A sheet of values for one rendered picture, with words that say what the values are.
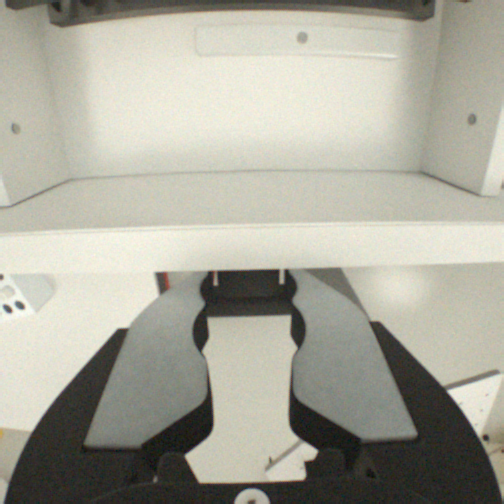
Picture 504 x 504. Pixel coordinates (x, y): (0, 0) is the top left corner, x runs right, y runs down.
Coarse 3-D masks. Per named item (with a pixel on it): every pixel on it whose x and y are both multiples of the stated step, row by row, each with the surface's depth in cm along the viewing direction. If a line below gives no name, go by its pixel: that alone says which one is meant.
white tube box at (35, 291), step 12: (0, 276) 26; (12, 276) 25; (24, 276) 27; (36, 276) 28; (0, 288) 26; (24, 288) 26; (36, 288) 28; (48, 288) 30; (12, 300) 26; (24, 300) 26; (36, 300) 28; (48, 300) 29; (0, 312) 28; (12, 312) 27; (24, 312) 27; (36, 312) 27
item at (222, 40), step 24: (240, 24) 13; (264, 24) 13; (288, 24) 13; (216, 48) 13; (240, 48) 13; (264, 48) 13; (288, 48) 13; (312, 48) 13; (336, 48) 13; (360, 48) 13; (384, 48) 13
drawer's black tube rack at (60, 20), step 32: (64, 0) 11; (96, 0) 11; (128, 0) 10; (160, 0) 11; (192, 0) 11; (224, 0) 11; (256, 0) 11; (288, 0) 11; (320, 0) 11; (352, 0) 11; (384, 0) 11; (416, 0) 11
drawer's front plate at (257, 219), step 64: (64, 192) 14; (128, 192) 14; (192, 192) 13; (256, 192) 13; (320, 192) 13; (384, 192) 13; (448, 192) 13; (0, 256) 10; (64, 256) 10; (128, 256) 10; (192, 256) 10; (256, 256) 10; (320, 256) 10; (384, 256) 10; (448, 256) 10
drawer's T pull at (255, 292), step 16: (224, 272) 12; (240, 272) 12; (256, 272) 12; (272, 272) 12; (224, 288) 13; (240, 288) 13; (256, 288) 13; (272, 288) 13; (224, 304) 13; (240, 304) 13; (256, 304) 13; (272, 304) 13
